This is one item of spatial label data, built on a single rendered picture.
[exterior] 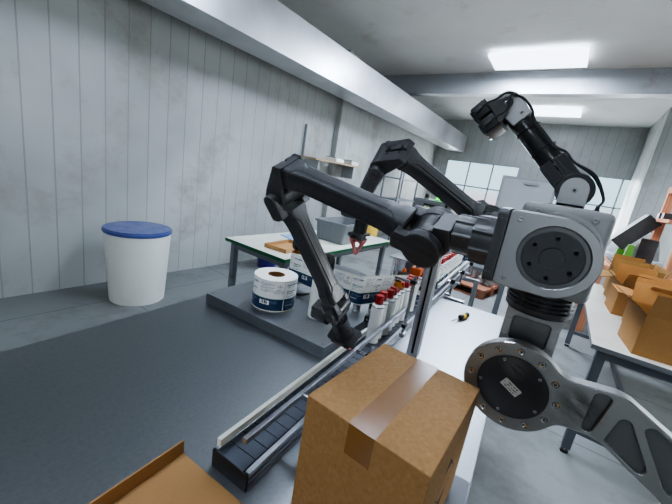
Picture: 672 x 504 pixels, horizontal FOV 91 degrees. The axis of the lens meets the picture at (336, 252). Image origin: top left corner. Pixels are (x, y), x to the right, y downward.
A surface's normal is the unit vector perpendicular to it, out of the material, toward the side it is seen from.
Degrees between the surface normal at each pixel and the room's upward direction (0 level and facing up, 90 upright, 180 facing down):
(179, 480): 0
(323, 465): 90
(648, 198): 90
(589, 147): 90
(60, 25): 90
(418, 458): 0
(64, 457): 0
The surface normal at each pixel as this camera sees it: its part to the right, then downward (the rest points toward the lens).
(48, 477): 0.15, -0.96
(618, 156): -0.58, 0.11
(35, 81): 0.80, 0.26
